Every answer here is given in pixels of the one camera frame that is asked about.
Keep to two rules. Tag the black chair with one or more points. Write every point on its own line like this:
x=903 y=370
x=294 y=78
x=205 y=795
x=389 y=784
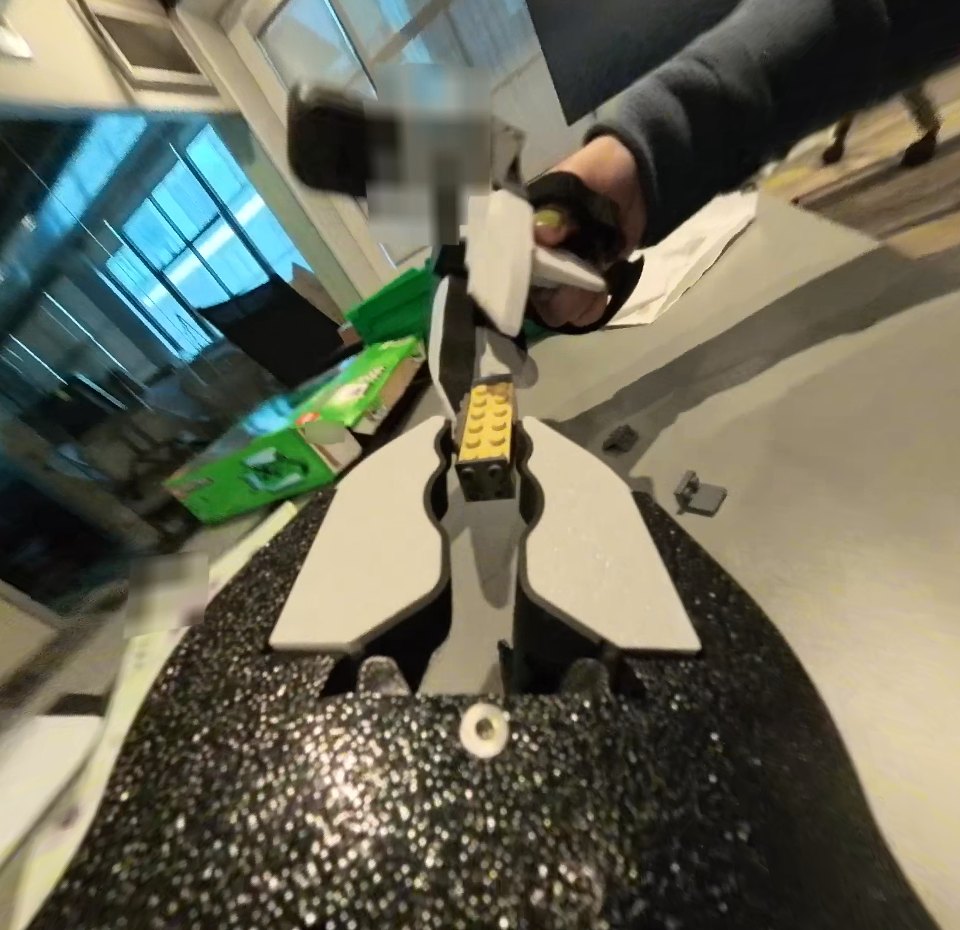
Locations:
x=277 y=330

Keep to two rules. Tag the small grey toy piece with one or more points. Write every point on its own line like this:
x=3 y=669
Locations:
x=701 y=495

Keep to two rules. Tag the large window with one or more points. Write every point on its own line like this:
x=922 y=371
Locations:
x=330 y=22

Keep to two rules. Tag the yellow toy brick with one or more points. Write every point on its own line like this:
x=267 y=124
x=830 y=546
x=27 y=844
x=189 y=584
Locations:
x=487 y=427

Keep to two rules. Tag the person's right forearm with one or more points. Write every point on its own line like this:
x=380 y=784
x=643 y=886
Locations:
x=750 y=67

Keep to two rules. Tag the green plastic bin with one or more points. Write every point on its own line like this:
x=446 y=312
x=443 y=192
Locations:
x=397 y=307

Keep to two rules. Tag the glass partition wall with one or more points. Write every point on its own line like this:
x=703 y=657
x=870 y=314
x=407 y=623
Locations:
x=112 y=269

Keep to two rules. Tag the ceiling vent grille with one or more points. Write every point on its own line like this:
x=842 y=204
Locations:
x=142 y=37

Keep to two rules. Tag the small black toy piece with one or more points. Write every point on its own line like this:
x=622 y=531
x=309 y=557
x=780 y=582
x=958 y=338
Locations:
x=621 y=438

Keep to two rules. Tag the white paper sheet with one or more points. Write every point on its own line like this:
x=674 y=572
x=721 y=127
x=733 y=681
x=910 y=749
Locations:
x=690 y=262

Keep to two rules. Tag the person's right hand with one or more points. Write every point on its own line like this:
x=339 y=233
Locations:
x=626 y=187

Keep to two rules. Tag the black toy brick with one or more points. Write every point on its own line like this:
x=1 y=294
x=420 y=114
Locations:
x=486 y=481

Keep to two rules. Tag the green cardboard toy box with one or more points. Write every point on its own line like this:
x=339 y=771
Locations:
x=285 y=457

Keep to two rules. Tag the dark chair legs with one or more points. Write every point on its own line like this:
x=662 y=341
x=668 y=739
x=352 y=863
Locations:
x=915 y=142

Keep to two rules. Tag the grey desk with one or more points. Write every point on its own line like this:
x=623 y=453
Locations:
x=787 y=495

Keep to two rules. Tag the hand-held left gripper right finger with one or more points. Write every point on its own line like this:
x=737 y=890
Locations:
x=600 y=555

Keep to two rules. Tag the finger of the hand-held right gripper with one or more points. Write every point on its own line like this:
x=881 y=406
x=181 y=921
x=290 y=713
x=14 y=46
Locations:
x=436 y=345
x=502 y=356

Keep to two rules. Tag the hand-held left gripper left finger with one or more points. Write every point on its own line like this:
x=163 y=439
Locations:
x=360 y=547

